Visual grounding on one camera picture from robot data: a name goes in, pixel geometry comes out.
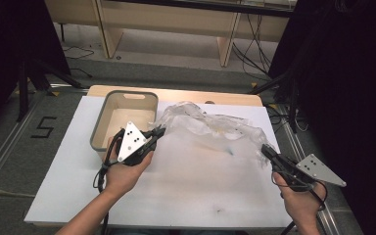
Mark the bundle of black floor cables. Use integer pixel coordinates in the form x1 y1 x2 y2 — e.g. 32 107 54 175
231 13 275 81

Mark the light wooden desk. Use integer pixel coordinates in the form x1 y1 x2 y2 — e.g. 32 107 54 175
45 0 298 69

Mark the clear plastic bag yellow smiley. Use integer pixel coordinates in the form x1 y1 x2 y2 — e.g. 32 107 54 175
148 101 277 168

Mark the beige storage bin grey rim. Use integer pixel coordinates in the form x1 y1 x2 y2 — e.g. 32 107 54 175
90 90 160 161

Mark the thick black gripper cable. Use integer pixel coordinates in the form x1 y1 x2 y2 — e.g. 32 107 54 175
92 127 126 235

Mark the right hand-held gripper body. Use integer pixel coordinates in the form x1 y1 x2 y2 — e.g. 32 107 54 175
269 153 348 194

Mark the black curtain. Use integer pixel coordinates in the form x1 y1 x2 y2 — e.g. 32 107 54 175
268 0 376 235
0 0 72 135

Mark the black floor cable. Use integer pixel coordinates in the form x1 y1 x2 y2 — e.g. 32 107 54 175
62 44 96 79

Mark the person's right hand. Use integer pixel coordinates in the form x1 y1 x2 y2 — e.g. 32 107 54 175
272 170 327 229

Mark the black metal stand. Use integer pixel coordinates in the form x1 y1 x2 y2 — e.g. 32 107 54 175
15 58 83 122
249 70 301 133

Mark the person's left hand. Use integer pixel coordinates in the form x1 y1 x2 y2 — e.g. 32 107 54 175
104 136 155 199

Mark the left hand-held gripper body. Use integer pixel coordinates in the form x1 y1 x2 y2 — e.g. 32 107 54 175
111 120 160 166

